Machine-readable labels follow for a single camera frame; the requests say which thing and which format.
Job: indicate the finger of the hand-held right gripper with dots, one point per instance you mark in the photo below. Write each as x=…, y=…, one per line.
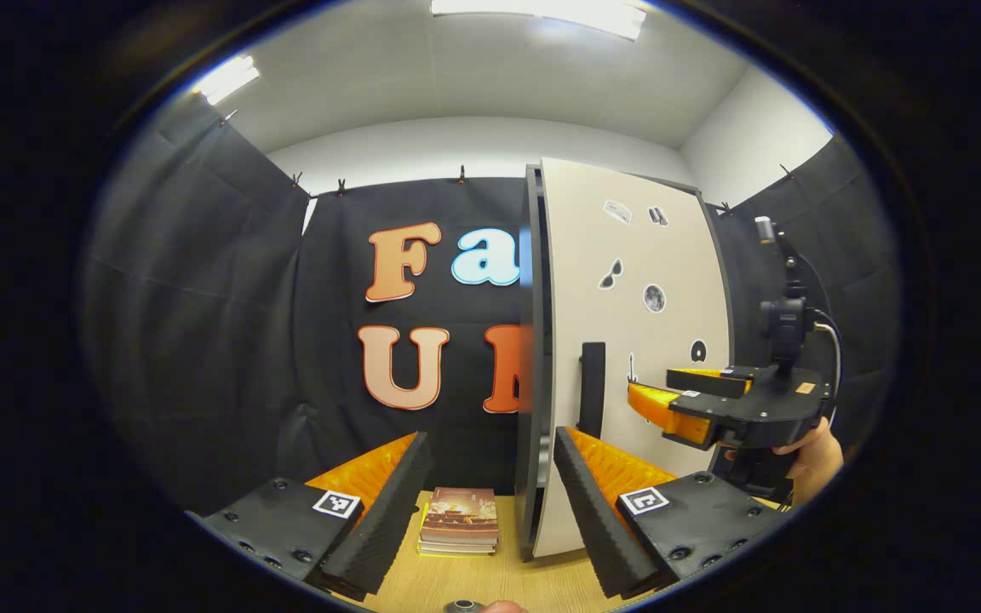
x=661, y=409
x=708, y=381

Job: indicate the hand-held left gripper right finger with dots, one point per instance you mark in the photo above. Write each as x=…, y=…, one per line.
x=597, y=528

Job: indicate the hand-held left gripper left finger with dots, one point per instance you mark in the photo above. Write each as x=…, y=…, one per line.
x=384, y=528

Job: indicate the beige cabinet door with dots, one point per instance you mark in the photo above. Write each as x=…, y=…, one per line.
x=627, y=477

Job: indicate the grey cabinet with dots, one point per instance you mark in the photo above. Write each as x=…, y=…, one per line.
x=529, y=383

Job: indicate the yellow edged book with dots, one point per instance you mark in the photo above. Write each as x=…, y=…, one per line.
x=456, y=551

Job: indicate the black backdrop cloth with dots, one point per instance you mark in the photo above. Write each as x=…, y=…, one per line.
x=201, y=340

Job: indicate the row of cloth clips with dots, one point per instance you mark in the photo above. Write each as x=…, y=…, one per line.
x=461, y=175

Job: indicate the small ceiling light panel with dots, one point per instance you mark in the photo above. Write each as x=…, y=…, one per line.
x=228, y=79

